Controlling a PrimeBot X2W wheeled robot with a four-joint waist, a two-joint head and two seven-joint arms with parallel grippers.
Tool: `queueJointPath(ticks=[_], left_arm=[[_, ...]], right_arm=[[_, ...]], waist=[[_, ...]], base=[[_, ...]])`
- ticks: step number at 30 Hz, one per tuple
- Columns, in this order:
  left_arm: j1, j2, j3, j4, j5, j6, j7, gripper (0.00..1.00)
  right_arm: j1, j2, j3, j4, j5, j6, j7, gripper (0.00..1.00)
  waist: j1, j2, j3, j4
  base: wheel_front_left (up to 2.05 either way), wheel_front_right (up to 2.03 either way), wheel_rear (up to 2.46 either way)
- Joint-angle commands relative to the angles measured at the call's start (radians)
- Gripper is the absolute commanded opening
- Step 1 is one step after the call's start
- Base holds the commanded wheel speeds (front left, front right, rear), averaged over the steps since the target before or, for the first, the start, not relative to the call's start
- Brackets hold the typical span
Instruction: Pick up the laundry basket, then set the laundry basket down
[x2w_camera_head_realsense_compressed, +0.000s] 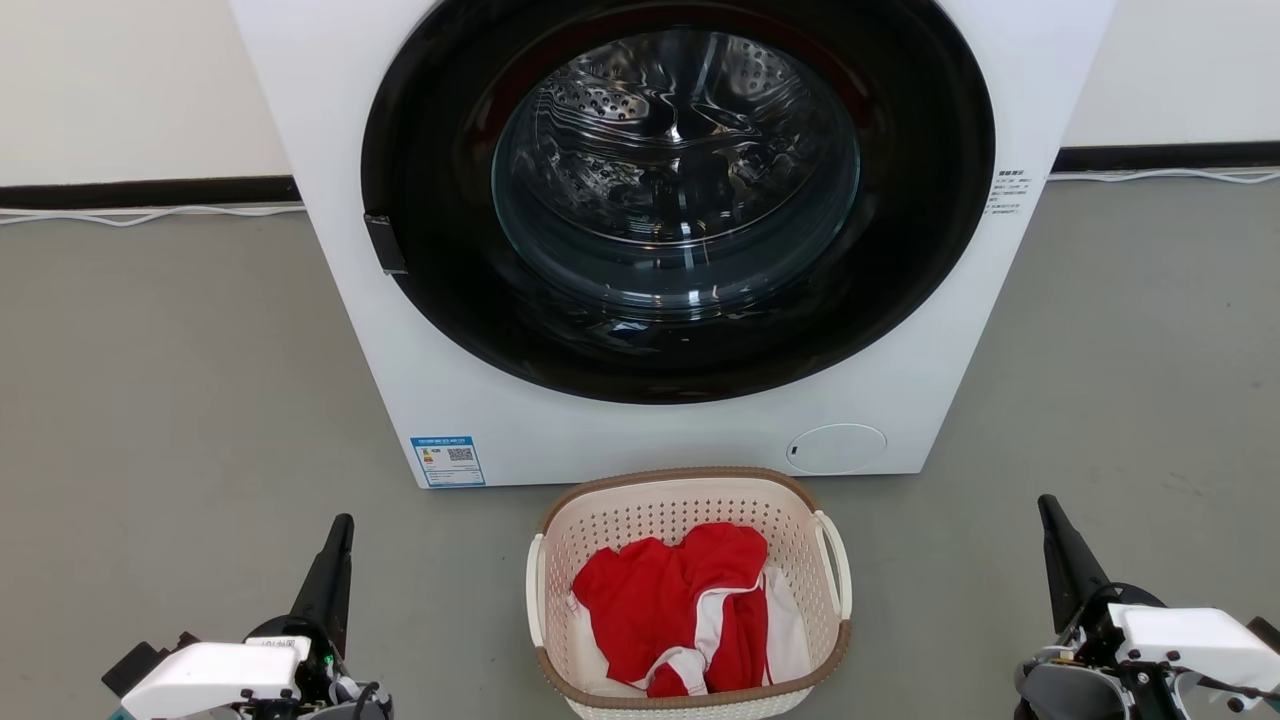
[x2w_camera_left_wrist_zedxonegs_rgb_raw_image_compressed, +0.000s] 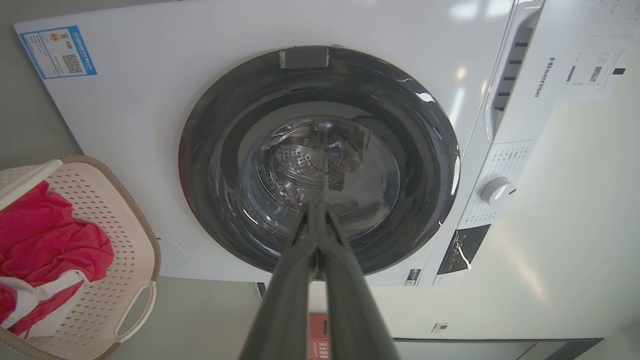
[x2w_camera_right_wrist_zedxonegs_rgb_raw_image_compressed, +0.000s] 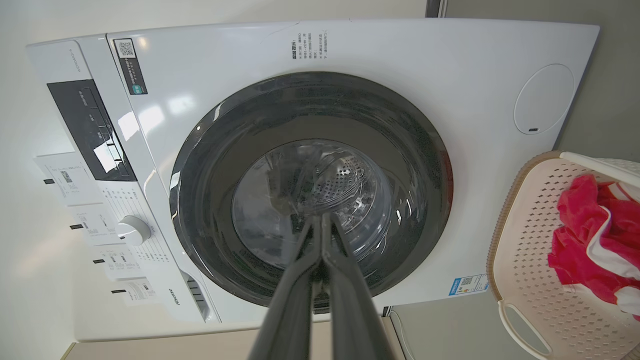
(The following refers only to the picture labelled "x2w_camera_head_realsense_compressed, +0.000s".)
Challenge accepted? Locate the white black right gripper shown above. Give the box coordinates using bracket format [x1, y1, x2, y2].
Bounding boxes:
[1037, 494, 1280, 701]

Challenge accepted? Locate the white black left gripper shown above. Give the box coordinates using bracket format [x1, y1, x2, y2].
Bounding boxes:
[118, 513, 357, 720]

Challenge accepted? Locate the cream perforated laundry basket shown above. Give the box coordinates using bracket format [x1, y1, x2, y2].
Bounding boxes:
[526, 466, 854, 720]

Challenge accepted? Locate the blue energy label sticker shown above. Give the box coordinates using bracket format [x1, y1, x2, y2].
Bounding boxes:
[410, 435, 487, 489]

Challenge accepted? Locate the round white filter cover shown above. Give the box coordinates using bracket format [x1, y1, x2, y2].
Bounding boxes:
[785, 423, 888, 477]

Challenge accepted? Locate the white garment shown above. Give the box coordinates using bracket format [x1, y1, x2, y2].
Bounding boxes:
[566, 565, 813, 699]

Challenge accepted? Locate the red garment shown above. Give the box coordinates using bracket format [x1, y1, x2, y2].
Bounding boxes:
[571, 522, 771, 698]

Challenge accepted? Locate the white front-load washing machine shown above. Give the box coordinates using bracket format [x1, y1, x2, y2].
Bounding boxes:
[228, 0, 1118, 490]

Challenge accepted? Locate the small printed warning label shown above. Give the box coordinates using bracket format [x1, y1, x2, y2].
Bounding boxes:
[985, 168, 1034, 217]

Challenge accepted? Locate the black round glass door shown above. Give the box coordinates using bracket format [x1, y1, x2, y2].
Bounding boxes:
[361, 0, 997, 406]

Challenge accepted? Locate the stainless steel washer drum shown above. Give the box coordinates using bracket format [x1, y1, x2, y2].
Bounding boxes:
[492, 28, 861, 311]

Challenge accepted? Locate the black door latch handle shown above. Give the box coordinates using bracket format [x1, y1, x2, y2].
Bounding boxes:
[363, 213, 408, 276]

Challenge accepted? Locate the white floor cable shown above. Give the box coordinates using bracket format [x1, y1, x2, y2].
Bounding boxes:
[1048, 167, 1280, 186]
[0, 203, 306, 228]

